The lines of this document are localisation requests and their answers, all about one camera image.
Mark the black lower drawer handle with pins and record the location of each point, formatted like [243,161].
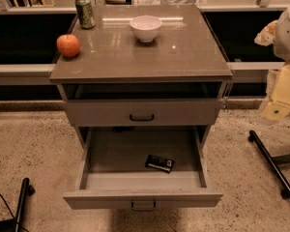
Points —
[143,206]

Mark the closed grey upper drawer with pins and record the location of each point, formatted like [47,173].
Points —
[167,112]

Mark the black drawer handle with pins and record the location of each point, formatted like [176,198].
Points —
[143,206]
[145,118]

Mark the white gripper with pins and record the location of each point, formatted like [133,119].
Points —
[288,38]

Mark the grey drawer cabinet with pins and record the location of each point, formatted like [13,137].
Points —
[183,62]

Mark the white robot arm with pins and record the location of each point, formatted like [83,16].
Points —
[281,40]

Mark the black upper drawer handle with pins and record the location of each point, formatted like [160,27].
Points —
[145,118]

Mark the black right base leg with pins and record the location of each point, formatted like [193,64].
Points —
[273,162]

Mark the black base leg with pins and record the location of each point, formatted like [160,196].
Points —
[273,162]
[15,223]

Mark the metal railing beam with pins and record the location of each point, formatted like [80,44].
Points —
[38,74]

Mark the red apple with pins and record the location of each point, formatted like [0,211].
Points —
[68,45]

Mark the black left base leg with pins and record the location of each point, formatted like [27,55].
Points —
[15,223]

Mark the green soda can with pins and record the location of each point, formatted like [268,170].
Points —
[85,13]

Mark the white bowl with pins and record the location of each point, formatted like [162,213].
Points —
[145,27]

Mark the open grey lower drawer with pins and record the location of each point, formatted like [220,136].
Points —
[113,174]

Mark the dark rxbar chocolate bar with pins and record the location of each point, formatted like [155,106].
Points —
[160,163]

